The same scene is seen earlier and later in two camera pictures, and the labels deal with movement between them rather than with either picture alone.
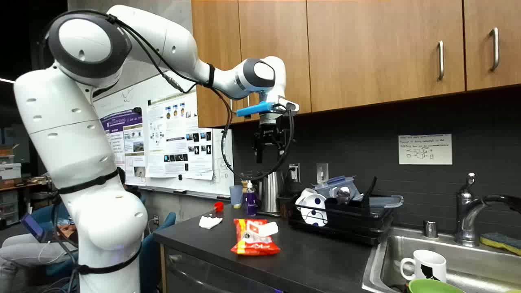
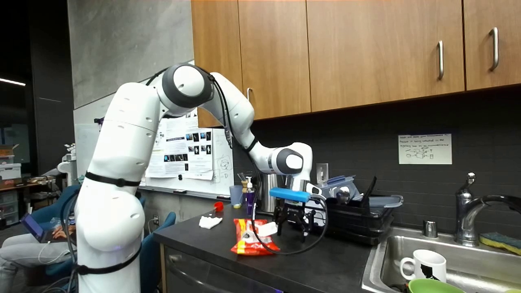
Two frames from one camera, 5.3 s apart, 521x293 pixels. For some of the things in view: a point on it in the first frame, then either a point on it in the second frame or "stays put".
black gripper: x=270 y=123 -> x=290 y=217
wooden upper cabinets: x=355 y=53 stays put
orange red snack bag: x=254 y=237 stays put
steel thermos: x=270 y=193 stays put
